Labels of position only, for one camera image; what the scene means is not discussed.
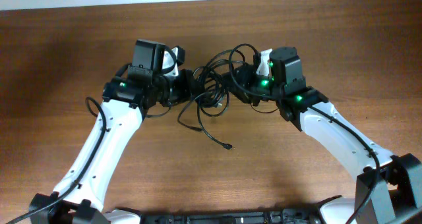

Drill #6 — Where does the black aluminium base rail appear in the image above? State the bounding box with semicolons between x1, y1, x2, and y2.
140;206;324;224

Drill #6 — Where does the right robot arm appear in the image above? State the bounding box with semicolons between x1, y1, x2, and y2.
228;47;421;223

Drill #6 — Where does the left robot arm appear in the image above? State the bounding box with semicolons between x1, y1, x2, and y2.
29;40;189;223

